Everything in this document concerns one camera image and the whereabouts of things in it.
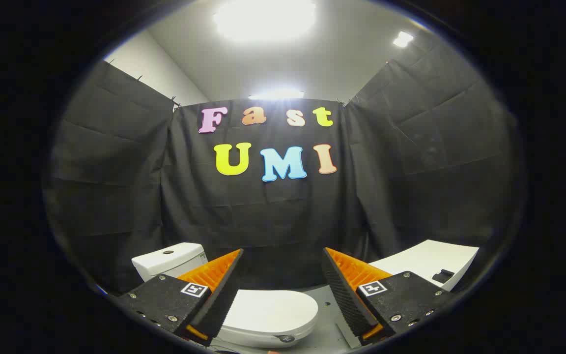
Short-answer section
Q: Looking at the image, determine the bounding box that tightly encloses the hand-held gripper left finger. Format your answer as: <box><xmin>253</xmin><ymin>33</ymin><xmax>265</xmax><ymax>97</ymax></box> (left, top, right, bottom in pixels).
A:
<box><xmin>116</xmin><ymin>248</ymin><xmax>244</xmax><ymax>347</ymax></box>

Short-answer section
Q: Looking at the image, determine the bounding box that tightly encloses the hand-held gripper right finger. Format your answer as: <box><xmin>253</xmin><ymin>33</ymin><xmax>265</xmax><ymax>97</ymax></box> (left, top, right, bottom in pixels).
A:
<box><xmin>321</xmin><ymin>247</ymin><xmax>453</xmax><ymax>345</ymax></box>

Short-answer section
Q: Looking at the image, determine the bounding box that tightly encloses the white toilet lid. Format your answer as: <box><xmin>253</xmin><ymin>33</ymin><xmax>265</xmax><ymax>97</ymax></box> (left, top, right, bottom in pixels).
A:
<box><xmin>220</xmin><ymin>289</ymin><xmax>319</xmax><ymax>340</ymax></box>

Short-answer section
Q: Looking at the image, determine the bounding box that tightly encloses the white ceramic toilet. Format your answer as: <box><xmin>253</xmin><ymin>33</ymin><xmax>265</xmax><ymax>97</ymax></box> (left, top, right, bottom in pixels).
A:
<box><xmin>132</xmin><ymin>242</ymin><xmax>319</xmax><ymax>350</ymax></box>

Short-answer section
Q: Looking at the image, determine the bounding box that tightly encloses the white drawer cabinet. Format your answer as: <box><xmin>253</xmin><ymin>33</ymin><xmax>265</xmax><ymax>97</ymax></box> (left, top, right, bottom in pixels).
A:
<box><xmin>369</xmin><ymin>239</ymin><xmax>480</xmax><ymax>292</ymax></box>

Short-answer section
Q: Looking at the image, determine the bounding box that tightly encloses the black backdrop cloth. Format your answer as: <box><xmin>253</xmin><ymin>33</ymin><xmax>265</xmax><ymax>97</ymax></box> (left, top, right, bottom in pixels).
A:
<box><xmin>42</xmin><ymin>59</ymin><xmax>519</xmax><ymax>295</ymax></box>

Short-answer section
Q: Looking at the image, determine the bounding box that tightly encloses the long ceiling light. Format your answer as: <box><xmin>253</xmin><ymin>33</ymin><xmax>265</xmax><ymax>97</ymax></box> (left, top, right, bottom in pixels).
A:
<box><xmin>249</xmin><ymin>90</ymin><xmax>306</xmax><ymax>100</ymax></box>

